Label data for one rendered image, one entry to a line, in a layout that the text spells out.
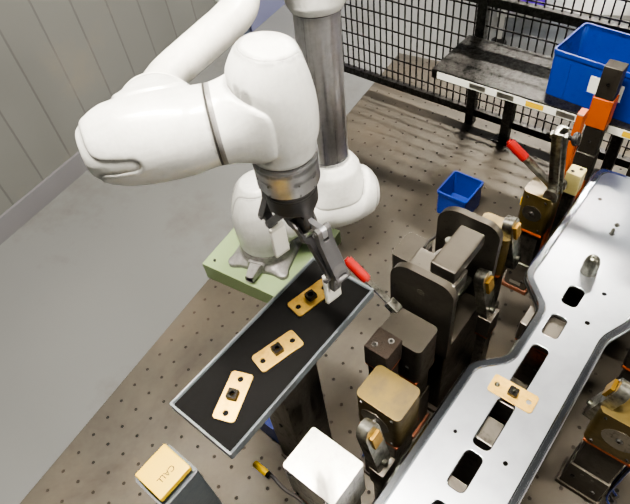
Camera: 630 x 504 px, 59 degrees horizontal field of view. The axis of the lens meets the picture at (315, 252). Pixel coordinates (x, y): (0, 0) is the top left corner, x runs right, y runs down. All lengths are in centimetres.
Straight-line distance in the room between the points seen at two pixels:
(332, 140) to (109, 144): 77
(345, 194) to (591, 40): 79
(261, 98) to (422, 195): 123
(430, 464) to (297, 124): 62
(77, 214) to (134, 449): 192
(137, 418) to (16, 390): 120
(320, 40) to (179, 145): 64
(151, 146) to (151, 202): 241
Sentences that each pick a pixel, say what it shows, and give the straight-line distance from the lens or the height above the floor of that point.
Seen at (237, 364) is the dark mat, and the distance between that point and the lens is 96.
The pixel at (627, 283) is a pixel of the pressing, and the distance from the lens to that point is 131.
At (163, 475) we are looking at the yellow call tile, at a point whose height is 116.
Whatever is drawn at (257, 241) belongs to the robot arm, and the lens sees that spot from 149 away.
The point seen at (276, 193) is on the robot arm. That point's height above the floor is 146.
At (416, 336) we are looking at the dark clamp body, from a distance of 105.
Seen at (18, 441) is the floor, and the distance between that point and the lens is 253.
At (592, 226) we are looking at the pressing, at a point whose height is 100.
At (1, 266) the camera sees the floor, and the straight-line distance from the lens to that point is 316.
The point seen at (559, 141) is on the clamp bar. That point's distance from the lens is 126.
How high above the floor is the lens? 197
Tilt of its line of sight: 49 degrees down
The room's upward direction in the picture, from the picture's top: 9 degrees counter-clockwise
